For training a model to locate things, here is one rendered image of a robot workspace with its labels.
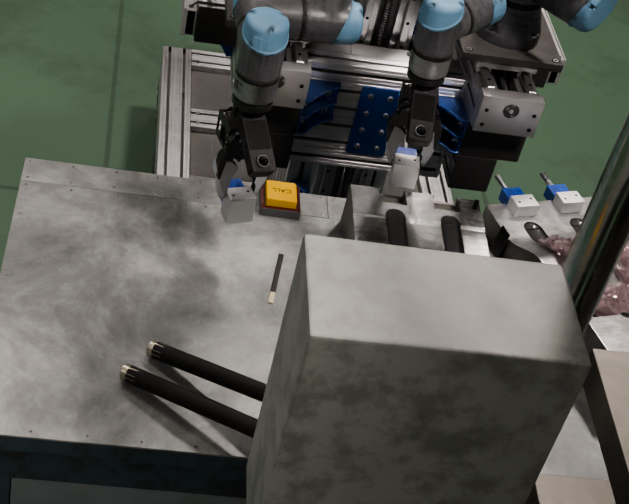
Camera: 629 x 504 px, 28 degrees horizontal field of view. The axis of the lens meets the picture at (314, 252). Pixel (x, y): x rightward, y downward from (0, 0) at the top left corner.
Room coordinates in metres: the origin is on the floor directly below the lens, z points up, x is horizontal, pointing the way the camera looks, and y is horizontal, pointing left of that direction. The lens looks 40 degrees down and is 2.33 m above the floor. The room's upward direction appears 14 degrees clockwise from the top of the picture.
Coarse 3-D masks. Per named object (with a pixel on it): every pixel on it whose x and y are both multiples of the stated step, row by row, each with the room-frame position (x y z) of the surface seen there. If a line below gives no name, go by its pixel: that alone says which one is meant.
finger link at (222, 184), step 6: (228, 162) 1.75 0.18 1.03; (234, 162) 1.76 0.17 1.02; (216, 168) 1.78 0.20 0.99; (228, 168) 1.75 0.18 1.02; (234, 168) 1.75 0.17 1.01; (222, 174) 1.74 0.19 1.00; (228, 174) 1.75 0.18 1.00; (216, 180) 1.75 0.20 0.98; (222, 180) 1.74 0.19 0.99; (228, 180) 1.75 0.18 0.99; (216, 186) 1.75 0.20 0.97; (222, 186) 1.75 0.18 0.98; (228, 186) 1.75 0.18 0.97; (222, 192) 1.75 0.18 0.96; (222, 198) 1.76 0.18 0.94
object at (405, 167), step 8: (400, 152) 2.04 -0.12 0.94; (408, 152) 2.04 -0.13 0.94; (416, 152) 2.05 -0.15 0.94; (400, 160) 2.00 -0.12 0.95; (408, 160) 2.00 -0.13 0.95; (416, 160) 2.00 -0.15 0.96; (392, 168) 1.99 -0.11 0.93; (400, 168) 1.98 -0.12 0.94; (408, 168) 1.98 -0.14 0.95; (416, 168) 1.98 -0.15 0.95; (392, 176) 1.98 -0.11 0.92; (400, 176) 1.98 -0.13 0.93; (408, 176) 1.98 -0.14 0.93; (416, 176) 1.98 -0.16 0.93; (392, 184) 1.98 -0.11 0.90; (400, 184) 1.98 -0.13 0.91; (408, 184) 1.98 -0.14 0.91
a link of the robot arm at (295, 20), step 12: (240, 0) 1.88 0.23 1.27; (252, 0) 1.86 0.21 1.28; (264, 0) 1.87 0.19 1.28; (276, 0) 1.88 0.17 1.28; (288, 0) 1.89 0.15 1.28; (300, 0) 1.90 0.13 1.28; (240, 12) 1.85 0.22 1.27; (288, 12) 1.87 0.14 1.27; (300, 12) 1.88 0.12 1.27; (300, 24) 1.87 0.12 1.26
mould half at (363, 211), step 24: (360, 192) 1.95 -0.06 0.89; (408, 192) 1.99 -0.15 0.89; (360, 216) 1.88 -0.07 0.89; (384, 216) 1.89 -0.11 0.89; (408, 216) 1.91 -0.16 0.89; (432, 216) 1.93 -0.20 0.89; (456, 216) 1.95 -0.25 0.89; (480, 216) 1.97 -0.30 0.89; (360, 240) 1.81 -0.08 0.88; (384, 240) 1.83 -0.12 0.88; (408, 240) 1.85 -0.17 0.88; (432, 240) 1.86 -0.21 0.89; (480, 240) 1.90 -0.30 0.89
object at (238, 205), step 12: (240, 180) 1.82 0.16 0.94; (228, 192) 1.76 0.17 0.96; (240, 192) 1.77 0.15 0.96; (252, 192) 1.77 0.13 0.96; (228, 204) 1.74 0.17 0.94; (240, 204) 1.75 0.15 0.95; (252, 204) 1.76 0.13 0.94; (228, 216) 1.74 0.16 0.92; (240, 216) 1.75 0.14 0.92; (252, 216) 1.76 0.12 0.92
